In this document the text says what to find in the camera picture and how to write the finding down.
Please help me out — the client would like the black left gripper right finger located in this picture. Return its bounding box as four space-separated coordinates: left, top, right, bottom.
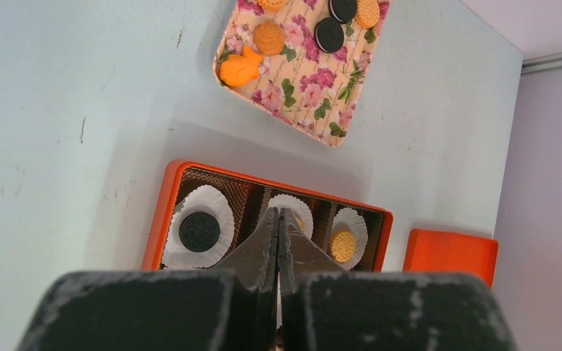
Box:
277 209 517 350

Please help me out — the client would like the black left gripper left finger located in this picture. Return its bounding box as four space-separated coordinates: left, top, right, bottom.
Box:
18 208 280 350

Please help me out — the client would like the floral pink serving tray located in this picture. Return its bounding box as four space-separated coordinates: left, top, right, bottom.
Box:
212 1 390 146

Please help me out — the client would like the round tan biscuit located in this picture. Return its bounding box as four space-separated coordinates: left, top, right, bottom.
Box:
355 0 381 29
295 216 304 231
329 230 356 263
257 0 288 11

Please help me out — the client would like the black sandwich cookie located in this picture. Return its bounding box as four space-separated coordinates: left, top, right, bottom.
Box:
179 211 220 253
314 17 344 53
328 0 358 24

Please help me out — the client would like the orange compartment cookie box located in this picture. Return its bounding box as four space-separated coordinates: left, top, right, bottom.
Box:
140 159 394 273

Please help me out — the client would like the orange box lid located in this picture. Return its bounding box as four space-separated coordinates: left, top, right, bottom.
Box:
402 228 498 287

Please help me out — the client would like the orange fish-shaped cookie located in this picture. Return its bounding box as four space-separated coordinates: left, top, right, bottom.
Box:
218 45 263 87

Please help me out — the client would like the swirl butter cookie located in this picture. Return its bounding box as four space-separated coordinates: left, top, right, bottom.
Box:
253 20 285 56

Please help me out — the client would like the aluminium frame rail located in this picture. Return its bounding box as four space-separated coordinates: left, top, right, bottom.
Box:
521 53 562 75

